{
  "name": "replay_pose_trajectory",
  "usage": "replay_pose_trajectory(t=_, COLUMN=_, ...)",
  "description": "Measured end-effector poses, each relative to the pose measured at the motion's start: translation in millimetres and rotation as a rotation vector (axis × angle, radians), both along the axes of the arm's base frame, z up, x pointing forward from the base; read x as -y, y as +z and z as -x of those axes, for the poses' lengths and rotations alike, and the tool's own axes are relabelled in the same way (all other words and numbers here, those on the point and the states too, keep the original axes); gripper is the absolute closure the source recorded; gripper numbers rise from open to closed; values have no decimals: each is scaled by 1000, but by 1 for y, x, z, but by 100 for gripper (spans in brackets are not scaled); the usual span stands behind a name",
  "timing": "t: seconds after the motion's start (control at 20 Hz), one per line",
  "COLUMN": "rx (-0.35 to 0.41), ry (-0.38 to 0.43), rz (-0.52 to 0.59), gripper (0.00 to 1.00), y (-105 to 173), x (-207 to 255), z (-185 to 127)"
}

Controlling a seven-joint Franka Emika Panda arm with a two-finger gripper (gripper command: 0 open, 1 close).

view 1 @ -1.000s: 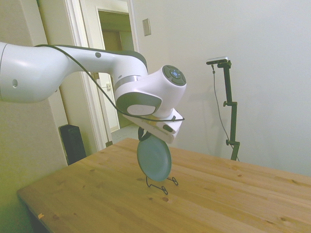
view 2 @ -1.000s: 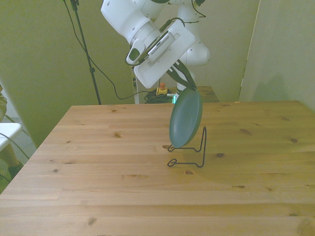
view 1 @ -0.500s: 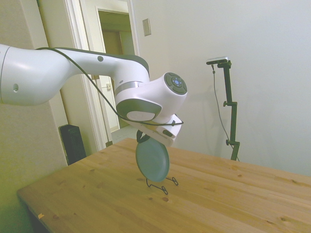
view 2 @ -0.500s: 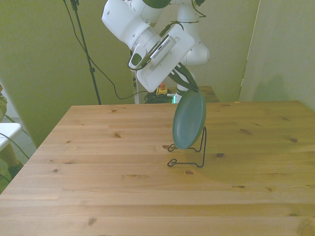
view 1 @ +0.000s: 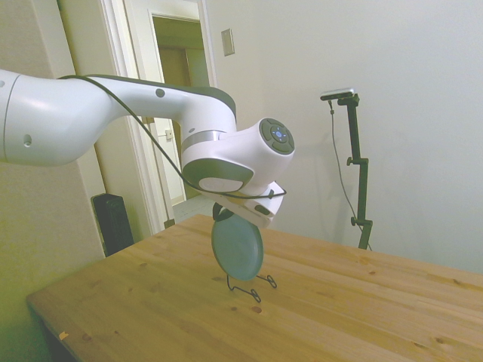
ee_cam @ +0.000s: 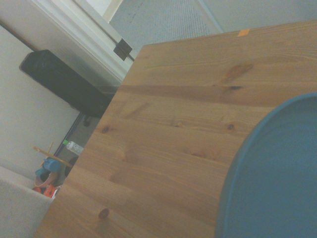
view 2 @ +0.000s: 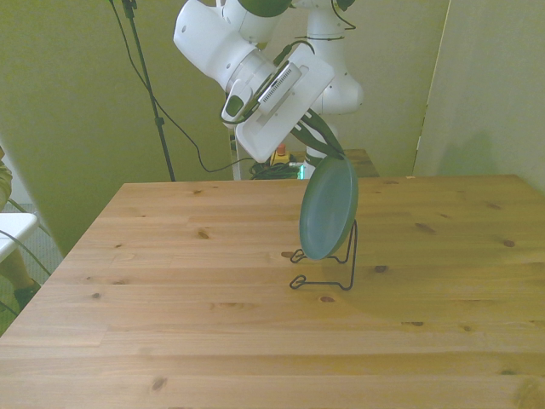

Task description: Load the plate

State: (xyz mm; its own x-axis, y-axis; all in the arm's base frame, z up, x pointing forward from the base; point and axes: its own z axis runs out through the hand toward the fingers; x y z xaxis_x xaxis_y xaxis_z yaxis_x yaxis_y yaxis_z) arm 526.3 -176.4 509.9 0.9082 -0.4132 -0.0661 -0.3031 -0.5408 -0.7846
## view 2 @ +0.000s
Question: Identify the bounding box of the person's leg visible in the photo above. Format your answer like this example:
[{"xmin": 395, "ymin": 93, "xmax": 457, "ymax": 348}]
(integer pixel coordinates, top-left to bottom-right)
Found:
[{"xmin": 0, "ymin": 144, "xmax": 37, "ymax": 291}]

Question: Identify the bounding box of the white stool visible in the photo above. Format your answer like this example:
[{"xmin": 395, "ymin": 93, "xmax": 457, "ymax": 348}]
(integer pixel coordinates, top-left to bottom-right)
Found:
[{"xmin": 0, "ymin": 211, "xmax": 39, "ymax": 265}]

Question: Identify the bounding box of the beige partition panel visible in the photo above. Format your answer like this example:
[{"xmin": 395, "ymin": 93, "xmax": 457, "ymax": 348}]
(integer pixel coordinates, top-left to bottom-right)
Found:
[
  {"xmin": 0, "ymin": 0, "xmax": 235, "ymax": 256},
  {"xmin": 415, "ymin": 0, "xmax": 545, "ymax": 188},
  {"xmin": 219, "ymin": 0, "xmax": 451, "ymax": 180}
]

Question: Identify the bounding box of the dark green round plate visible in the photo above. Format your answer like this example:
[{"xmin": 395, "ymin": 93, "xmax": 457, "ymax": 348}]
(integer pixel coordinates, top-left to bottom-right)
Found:
[{"xmin": 298, "ymin": 155, "xmax": 360, "ymax": 262}]

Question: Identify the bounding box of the yellow emergency stop box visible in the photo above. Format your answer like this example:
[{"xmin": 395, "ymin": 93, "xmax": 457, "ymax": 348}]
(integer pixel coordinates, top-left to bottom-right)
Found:
[{"xmin": 267, "ymin": 144, "xmax": 295, "ymax": 167}]

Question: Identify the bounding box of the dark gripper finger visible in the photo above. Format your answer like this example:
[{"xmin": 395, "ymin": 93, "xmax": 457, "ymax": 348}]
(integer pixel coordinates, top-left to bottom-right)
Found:
[
  {"xmin": 307, "ymin": 109, "xmax": 345, "ymax": 159},
  {"xmin": 292, "ymin": 123, "xmax": 337, "ymax": 155}
]

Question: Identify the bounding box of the black wire plate stand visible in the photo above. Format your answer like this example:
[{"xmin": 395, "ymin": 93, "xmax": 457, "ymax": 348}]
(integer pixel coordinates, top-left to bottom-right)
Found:
[{"xmin": 289, "ymin": 219, "xmax": 359, "ymax": 291}]

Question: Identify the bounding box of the black tripod stand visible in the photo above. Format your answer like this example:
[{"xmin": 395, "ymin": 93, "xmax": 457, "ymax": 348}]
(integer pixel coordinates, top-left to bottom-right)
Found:
[{"xmin": 108, "ymin": 0, "xmax": 178, "ymax": 182}]

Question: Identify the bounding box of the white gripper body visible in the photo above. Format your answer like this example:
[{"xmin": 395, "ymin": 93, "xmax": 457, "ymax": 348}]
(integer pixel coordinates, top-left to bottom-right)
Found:
[{"xmin": 235, "ymin": 42, "xmax": 336, "ymax": 163}]

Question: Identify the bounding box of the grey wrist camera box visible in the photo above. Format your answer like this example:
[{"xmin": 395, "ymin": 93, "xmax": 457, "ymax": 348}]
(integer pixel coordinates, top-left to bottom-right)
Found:
[{"xmin": 257, "ymin": 61, "xmax": 304, "ymax": 115}]

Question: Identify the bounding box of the black cable bundle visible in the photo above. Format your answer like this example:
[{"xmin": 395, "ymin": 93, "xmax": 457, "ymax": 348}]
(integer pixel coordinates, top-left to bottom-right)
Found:
[{"xmin": 249, "ymin": 159, "xmax": 307, "ymax": 180}]

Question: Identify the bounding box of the black tripod cable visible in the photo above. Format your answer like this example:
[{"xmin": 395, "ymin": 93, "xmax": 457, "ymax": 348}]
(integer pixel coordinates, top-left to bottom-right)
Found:
[{"xmin": 108, "ymin": 0, "xmax": 261, "ymax": 174}]

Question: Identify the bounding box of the dark shoe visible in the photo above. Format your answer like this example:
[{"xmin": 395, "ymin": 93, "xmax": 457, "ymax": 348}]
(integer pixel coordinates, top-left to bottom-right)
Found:
[{"xmin": 14, "ymin": 279, "xmax": 42, "ymax": 310}]

